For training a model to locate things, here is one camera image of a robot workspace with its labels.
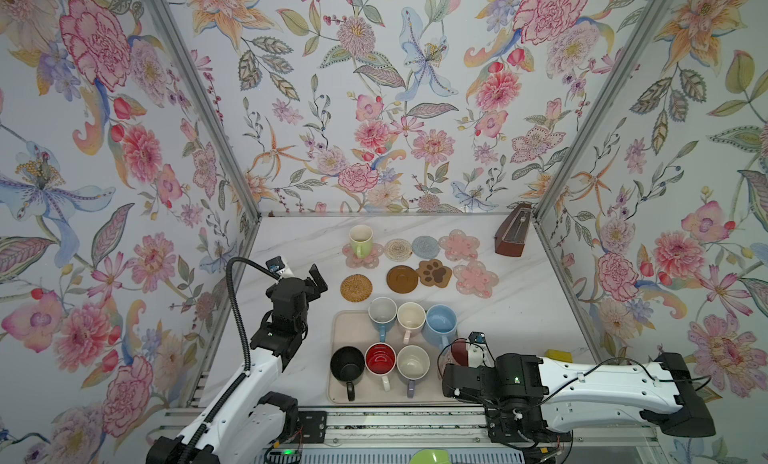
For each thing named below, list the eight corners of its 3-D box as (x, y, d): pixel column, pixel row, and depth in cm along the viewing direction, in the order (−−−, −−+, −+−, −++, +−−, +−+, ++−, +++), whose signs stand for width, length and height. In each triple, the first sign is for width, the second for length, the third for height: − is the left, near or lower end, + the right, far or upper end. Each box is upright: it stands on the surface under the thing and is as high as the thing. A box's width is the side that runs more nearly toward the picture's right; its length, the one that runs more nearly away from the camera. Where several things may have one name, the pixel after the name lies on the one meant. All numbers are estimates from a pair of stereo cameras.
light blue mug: (423, 350, 89) (427, 338, 82) (421, 318, 95) (424, 304, 88) (454, 350, 89) (460, 338, 82) (449, 318, 95) (455, 304, 88)
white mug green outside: (350, 267, 108) (347, 249, 100) (352, 243, 115) (350, 224, 107) (372, 267, 108) (371, 249, 100) (373, 243, 115) (372, 224, 107)
